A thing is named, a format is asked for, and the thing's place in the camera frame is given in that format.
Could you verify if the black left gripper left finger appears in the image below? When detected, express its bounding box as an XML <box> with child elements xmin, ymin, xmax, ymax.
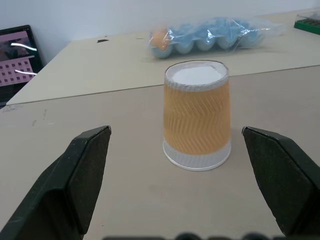
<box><xmin>0</xmin><ymin>125</ymin><xmax>112</xmax><ymax>240</ymax></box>

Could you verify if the black monitor with pink screen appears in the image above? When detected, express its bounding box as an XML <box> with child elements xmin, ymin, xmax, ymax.
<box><xmin>0</xmin><ymin>24</ymin><xmax>44</xmax><ymax>107</ymax></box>

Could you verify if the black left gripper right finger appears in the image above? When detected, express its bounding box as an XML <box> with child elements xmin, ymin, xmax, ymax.
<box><xmin>241</xmin><ymin>126</ymin><xmax>320</xmax><ymax>236</ymax></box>

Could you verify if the orange ribbed paper cup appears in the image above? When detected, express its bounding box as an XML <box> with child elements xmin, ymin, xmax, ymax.
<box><xmin>162</xmin><ymin>60</ymin><xmax>232</xmax><ymax>172</ymax></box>

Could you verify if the green box with clear lid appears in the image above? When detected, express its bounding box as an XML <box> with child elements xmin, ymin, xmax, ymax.
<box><xmin>293</xmin><ymin>7</ymin><xmax>320</xmax><ymax>32</ymax></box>

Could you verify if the orange ball in plastic bag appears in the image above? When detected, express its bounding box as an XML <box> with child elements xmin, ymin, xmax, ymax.
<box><xmin>152</xmin><ymin>29</ymin><xmax>170</xmax><ymax>51</ymax></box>

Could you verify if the blue egg tray in plastic bag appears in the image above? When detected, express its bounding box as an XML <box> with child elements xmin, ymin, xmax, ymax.
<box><xmin>147</xmin><ymin>15</ymin><xmax>287</xmax><ymax>60</ymax></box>

